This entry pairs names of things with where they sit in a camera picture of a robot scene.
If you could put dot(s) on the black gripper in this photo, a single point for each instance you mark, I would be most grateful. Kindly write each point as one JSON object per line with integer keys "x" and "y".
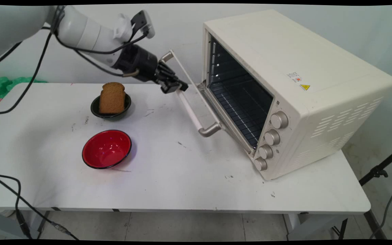
{"x": 138, "y": 63}

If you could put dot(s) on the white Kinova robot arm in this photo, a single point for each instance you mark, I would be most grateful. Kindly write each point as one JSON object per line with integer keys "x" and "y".
{"x": 80, "y": 32}

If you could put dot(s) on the brown bread slice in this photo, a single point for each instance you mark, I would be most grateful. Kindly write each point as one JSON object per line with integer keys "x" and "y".
{"x": 112, "y": 98}

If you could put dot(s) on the small black bowl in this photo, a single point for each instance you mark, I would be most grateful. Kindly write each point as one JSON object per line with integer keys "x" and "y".
{"x": 95, "y": 109}

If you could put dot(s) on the red bowl with black rim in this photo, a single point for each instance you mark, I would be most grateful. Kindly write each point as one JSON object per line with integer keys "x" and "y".
{"x": 106, "y": 149}

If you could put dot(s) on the silver oven knob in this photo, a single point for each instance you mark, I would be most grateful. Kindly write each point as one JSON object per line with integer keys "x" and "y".
{"x": 266, "y": 151}
{"x": 279, "y": 119}
{"x": 272, "y": 137}
{"x": 260, "y": 163}

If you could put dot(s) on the cream toaster oven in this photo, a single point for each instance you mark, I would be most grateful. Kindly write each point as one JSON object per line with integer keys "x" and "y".
{"x": 318, "y": 85}

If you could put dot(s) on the green plastic object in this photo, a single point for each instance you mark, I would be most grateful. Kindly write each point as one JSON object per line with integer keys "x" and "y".
{"x": 2, "y": 84}

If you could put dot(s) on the black tripod stand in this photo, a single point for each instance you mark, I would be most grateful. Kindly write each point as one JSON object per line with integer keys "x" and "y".
{"x": 376, "y": 172}

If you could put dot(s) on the black metal table leg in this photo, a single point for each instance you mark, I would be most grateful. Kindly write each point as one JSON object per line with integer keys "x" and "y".
{"x": 374, "y": 223}

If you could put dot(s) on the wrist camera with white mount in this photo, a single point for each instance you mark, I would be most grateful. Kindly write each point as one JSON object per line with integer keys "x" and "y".
{"x": 141, "y": 22}

